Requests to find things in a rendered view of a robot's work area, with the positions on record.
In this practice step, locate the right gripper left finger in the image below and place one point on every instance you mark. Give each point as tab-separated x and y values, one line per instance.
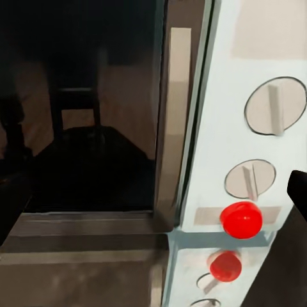
15	193

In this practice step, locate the microwave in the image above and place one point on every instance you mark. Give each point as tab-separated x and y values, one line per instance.
141	116

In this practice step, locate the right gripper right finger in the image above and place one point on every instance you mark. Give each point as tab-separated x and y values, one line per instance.
297	190

